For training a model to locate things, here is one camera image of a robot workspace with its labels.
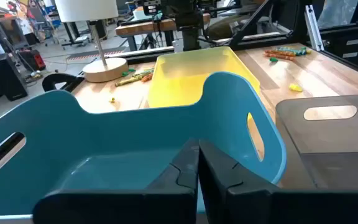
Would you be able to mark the yellow crayon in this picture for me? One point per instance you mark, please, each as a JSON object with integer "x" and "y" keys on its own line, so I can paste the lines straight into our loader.
{"x": 307, "y": 51}

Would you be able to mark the yellow translucent plastic bin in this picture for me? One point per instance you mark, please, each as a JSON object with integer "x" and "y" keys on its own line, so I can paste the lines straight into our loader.
{"x": 182, "y": 77}

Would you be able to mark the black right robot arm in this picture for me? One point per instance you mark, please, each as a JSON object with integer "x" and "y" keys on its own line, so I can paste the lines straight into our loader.
{"x": 191, "y": 37}

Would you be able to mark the red and black box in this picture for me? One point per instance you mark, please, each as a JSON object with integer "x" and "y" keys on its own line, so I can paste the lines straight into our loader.
{"x": 33, "y": 60}

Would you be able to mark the wooden top workbench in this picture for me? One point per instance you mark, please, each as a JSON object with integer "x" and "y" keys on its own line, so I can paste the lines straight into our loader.
{"x": 141, "y": 28}

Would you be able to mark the black aluminium rig frame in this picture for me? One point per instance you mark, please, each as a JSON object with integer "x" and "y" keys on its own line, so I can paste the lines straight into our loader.
{"x": 331, "y": 46}

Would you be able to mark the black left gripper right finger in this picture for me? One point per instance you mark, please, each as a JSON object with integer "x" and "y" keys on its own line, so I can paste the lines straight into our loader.
{"x": 244, "y": 205}

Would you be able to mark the grey plastic sheet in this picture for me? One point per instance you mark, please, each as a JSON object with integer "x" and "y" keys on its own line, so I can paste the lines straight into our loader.
{"x": 337, "y": 12}

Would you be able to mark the teal plastic bin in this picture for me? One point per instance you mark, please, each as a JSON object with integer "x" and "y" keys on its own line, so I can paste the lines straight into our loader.
{"x": 135, "y": 130}

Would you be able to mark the white cylinder shade table lamp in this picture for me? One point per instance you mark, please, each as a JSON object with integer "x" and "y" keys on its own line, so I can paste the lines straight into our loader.
{"x": 104, "y": 70}

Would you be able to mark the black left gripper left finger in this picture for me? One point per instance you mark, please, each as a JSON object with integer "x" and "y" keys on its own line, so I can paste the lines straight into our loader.
{"x": 166, "y": 202}

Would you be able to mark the smoky grey translucent bin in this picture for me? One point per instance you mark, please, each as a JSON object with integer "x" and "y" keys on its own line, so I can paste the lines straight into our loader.
{"x": 337, "y": 140}

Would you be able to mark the silver aluminium extrusion piece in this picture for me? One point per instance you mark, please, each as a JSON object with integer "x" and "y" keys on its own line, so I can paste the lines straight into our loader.
{"x": 314, "y": 28}

